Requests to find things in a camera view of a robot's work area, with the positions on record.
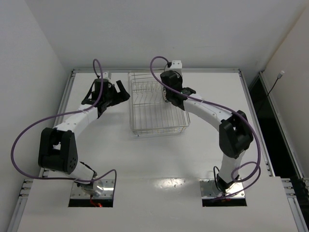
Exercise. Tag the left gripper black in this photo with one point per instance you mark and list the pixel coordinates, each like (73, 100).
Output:
(115, 93)

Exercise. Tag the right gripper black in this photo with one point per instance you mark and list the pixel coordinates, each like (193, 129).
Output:
(167, 94)

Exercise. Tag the dark teal rimmed plate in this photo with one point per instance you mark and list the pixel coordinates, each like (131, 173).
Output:
(164, 92)

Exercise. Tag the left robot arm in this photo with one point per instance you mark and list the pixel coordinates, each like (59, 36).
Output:
(58, 149)

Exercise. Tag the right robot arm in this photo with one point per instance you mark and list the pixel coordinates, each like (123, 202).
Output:
(234, 135)

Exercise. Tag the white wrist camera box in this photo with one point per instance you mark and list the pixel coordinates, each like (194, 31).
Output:
(107, 76)
(175, 65)

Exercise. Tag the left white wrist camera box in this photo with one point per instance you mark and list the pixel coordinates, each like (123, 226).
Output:
(107, 76)

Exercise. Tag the metal wire dish rack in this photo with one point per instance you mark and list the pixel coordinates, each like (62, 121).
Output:
(150, 113)

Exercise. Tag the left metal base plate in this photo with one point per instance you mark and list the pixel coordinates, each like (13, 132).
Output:
(101, 189)

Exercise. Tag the metal base plate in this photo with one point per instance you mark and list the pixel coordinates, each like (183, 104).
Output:
(101, 189)
(210, 191)

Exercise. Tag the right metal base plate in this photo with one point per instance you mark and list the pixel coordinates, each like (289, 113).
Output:
(210, 191)

